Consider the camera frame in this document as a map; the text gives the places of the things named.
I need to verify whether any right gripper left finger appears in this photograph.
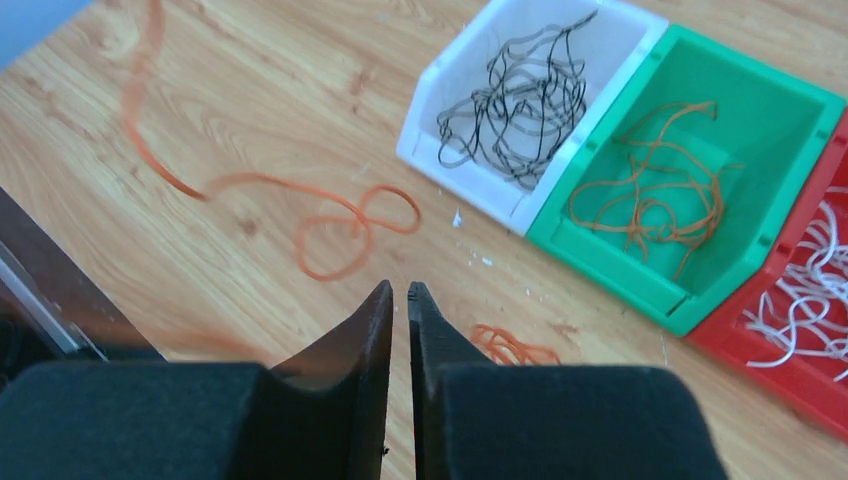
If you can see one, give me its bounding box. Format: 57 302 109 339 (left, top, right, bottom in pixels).
1 281 393 479

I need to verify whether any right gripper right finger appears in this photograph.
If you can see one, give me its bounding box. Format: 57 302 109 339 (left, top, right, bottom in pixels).
408 282 727 479

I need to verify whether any orange cable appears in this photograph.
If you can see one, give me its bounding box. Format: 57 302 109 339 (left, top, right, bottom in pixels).
470 323 563 368
568 100 747 283
119 0 424 284

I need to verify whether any black cable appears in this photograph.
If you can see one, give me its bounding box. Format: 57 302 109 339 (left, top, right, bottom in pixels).
435 9 600 193

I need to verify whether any white cable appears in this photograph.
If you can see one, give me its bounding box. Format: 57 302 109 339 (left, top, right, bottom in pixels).
741 188 848 386

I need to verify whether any green plastic bin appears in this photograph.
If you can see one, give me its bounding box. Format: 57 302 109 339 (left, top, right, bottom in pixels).
527 25 847 336

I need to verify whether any white plastic bin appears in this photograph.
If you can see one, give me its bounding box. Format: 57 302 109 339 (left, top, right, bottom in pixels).
396 1 669 235

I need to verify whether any red plastic bin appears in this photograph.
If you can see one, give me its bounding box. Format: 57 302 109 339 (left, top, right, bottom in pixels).
685 117 847 440

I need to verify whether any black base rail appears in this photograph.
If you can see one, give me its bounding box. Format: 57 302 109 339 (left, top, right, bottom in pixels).
1 191 165 362

